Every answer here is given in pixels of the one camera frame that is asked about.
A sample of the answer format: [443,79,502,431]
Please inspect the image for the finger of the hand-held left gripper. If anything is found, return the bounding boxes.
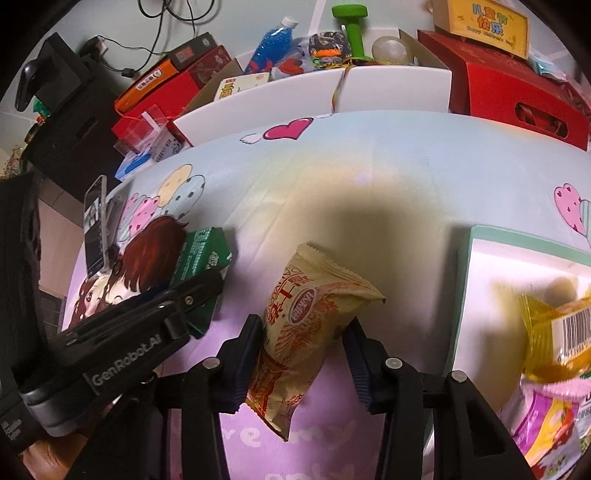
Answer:
[62,270,225,365]

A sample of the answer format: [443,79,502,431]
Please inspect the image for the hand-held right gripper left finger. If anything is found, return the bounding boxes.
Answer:
[92,315,264,480]

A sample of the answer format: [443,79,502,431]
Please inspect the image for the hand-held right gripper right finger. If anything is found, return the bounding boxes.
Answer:
[344,318,539,480]

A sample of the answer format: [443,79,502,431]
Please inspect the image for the green snack packet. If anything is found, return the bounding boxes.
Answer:
[170,226,232,341]

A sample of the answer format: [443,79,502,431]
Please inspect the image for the cream-orange snack packet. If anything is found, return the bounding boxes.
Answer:
[245,243,387,442]

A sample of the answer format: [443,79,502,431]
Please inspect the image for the teal shallow box tray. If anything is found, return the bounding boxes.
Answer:
[451,224,591,480]

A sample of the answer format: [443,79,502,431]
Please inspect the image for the yellow snack packet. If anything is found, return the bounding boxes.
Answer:
[517,284,591,384]

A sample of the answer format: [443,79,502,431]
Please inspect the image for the pink snack packet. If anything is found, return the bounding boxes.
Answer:
[510,385,580,469]

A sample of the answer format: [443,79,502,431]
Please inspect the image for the smartphone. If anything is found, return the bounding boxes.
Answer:
[83,175,110,278]

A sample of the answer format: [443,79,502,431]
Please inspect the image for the blue-white small box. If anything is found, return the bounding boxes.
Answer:
[115,152,156,182]

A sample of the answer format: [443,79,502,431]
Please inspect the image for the dark cabinet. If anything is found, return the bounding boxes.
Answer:
[23,98,122,200]

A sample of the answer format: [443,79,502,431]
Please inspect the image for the clear acrylic box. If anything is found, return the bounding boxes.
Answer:
[113,105,175,156]

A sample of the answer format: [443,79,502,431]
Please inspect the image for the red flat box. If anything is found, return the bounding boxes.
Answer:
[112,45,244,149]

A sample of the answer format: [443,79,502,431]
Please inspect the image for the small yellow-white box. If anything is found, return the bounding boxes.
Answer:
[214,72,271,103]

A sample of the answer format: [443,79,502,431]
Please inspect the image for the grey webcam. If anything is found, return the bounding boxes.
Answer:
[15,64,41,112]

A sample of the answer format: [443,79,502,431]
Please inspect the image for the orange flat box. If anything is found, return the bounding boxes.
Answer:
[115,32,219,112]

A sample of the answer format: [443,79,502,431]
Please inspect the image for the black upright box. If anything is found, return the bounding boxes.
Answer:
[16,34,94,112]

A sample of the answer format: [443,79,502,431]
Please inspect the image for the blue plastic bottle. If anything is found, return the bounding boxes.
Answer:
[244,16,299,75]

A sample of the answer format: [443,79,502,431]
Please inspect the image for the white cardboard box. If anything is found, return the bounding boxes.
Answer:
[173,30,453,149]

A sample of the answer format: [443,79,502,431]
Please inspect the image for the green dumbbell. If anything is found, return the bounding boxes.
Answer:
[331,4,373,62]

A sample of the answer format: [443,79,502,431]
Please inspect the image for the red gift box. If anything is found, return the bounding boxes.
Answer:
[417,30,590,151]

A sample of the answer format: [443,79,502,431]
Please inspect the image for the clear round container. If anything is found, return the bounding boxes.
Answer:
[371,36,412,66]

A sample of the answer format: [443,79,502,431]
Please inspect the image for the blue tissue packet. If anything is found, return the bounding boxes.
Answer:
[528,48,567,82]

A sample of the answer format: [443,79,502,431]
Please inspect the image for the black power cables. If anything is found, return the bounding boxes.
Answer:
[83,0,219,80]

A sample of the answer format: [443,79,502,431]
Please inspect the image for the yellow gift box with handle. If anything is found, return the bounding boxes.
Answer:
[431,0,530,60]

